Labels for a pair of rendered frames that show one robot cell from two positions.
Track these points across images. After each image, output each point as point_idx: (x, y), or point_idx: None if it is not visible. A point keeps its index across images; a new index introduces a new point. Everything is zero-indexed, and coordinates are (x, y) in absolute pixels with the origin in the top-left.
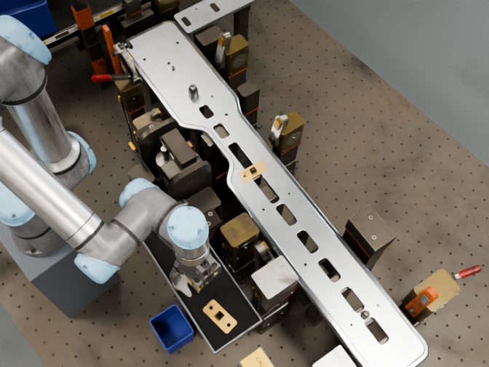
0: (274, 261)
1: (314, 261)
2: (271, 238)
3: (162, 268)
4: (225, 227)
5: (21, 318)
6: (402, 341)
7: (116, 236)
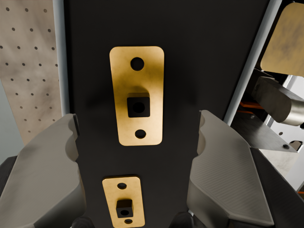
0: (281, 154)
1: (290, 138)
2: (296, 76)
3: (68, 10)
4: (296, 15)
5: None
6: None
7: None
